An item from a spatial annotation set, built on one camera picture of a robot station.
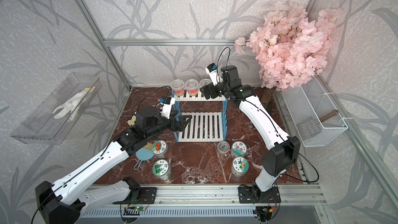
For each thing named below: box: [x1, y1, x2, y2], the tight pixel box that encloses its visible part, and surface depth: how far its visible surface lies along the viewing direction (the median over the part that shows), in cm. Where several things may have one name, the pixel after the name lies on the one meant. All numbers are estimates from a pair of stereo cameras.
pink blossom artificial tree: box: [234, 1, 346, 108], surface depth 68 cm
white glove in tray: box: [52, 86, 97, 122], surface depth 68 cm
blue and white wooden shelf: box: [172, 90, 229, 143], surface depth 96 cm
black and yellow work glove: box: [126, 115, 137, 126], surface depth 103 cm
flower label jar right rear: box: [231, 141, 248, 158], surface depth 82 cm
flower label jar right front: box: [231, 156, 250, 178], surface depth 77 cm
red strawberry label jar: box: [151, 140, 168, 159], surface depth 82 cm
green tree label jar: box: [152, 159, 172, 181], surface depth 76 cm
